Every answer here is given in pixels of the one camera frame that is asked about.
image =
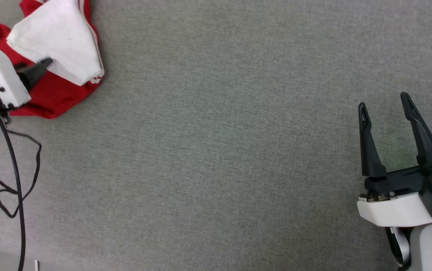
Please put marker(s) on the red and white shirt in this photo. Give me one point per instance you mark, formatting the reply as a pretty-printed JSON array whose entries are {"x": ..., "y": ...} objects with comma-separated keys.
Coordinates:
[{"x": 58, "y": 94}]

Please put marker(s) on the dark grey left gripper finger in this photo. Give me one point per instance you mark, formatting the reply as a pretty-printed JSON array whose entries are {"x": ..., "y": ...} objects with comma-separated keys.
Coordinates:
[{"x": 33, "y": 73}]

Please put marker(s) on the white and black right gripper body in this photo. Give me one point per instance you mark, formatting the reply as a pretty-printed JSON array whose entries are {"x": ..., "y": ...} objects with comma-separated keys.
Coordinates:
[{"x": 392, "y": 209}]

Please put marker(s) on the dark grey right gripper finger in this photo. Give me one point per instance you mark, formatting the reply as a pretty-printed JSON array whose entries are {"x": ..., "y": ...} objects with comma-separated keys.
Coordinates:
[
  {"x": 426, "y": 146},
  {"x": 370, "y": 158}
]

